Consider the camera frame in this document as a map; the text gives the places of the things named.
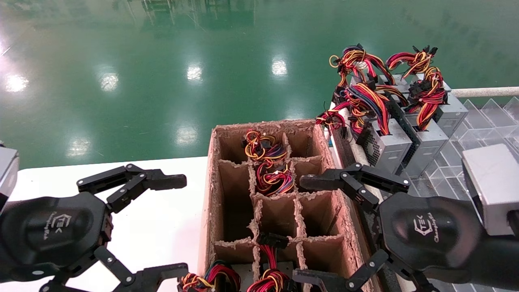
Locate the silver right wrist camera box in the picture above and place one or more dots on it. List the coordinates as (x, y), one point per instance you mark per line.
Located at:
(490, 186)

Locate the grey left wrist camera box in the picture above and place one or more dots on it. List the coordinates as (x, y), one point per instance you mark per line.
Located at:
(7, 174)

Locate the white conveyor side rail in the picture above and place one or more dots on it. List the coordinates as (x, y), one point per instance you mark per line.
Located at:
(357, 152)

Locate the brown cardboard divider box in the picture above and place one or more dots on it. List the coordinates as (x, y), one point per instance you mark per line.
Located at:
(235, 202)

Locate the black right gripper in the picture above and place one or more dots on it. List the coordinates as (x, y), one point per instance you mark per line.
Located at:
(429, 231)

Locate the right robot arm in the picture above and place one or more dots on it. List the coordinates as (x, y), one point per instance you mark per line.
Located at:
(502, 259)

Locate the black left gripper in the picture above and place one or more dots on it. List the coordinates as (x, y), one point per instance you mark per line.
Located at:
(52, 231)

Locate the white conveyor end bar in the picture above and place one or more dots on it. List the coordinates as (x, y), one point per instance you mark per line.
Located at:
(486, 92)

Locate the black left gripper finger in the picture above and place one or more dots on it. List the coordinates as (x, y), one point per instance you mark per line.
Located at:
(162, 180)

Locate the black conveyor side panel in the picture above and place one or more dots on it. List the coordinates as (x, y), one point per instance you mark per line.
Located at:
(344, 153)

